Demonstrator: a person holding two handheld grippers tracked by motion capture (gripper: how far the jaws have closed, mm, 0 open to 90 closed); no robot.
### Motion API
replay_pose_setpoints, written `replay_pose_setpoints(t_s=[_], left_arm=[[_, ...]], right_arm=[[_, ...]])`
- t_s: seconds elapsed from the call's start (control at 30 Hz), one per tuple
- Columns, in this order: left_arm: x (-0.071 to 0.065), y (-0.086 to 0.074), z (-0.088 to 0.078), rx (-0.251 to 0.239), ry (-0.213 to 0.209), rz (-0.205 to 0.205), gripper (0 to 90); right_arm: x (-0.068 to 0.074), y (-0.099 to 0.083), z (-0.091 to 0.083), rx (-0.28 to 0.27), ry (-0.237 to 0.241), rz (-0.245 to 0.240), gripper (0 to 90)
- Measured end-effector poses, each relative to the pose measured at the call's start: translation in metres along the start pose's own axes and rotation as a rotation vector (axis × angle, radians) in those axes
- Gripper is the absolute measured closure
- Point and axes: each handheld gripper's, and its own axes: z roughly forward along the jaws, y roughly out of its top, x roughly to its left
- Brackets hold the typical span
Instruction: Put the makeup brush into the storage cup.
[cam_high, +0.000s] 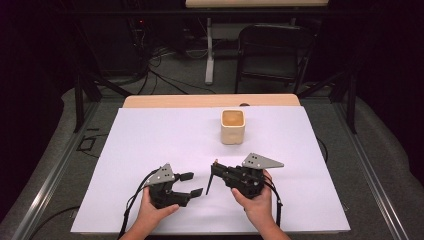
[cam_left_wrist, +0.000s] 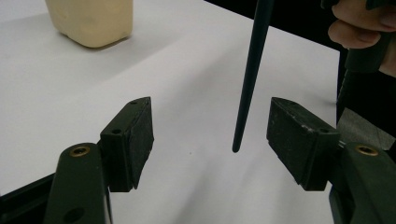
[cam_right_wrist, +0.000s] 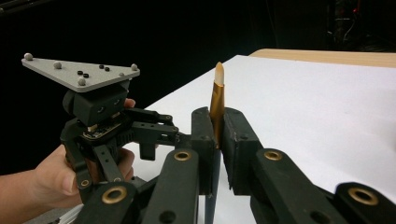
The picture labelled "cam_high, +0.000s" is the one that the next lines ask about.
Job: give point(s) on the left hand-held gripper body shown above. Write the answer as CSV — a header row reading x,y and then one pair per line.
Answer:
x,y
165,193

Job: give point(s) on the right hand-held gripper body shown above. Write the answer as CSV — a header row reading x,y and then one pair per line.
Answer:
x,y
246,178

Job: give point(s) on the person's left hand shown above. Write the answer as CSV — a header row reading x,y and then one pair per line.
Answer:
x,y
151,213

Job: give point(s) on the person's right hand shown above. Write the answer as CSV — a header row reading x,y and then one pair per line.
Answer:
x,y
258,206

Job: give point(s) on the white board sheet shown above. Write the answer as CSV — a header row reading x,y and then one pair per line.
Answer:
x,y
200,150

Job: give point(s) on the beige square cup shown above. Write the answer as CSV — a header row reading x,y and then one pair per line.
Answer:
x,y
232,131

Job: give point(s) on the light wooden table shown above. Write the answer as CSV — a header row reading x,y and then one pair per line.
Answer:
x,y
186,100

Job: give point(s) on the white desk leg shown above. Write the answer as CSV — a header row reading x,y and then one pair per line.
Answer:
x,y
209,63

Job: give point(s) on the black metal stand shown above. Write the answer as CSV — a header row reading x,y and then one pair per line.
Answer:
x,y
351,100
79,100

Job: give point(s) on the black folding chair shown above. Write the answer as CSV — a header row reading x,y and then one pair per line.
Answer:
x,y
270,50

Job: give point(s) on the light wooden desk top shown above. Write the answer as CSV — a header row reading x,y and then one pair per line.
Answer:
x,y
256,3

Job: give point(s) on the grey metal rail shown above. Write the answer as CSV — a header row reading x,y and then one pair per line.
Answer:
x,y
50,186
370,173

